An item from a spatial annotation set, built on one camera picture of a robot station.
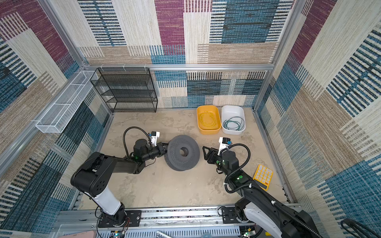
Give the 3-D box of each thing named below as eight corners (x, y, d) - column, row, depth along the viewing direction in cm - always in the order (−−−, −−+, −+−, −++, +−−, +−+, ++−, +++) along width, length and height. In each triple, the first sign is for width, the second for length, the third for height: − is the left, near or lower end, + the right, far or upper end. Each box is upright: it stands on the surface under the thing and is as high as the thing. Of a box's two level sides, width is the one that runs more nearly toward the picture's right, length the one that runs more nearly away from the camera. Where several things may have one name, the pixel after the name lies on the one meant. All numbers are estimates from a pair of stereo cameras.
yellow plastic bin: (197, 135, 106) (197, 130, 102) (196, 110, 122) (196, 105, 117) (221, 135, 106) (222, 130, 102) (217, 110, 122) (218, 105, 117)
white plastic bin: (221, 135, 106) (223, 130, 101) (218, 110, 121) (219, 105, 117) (248, 135, 106) (250, 129, 101) (241, 110, 121) (243, 104, 117)
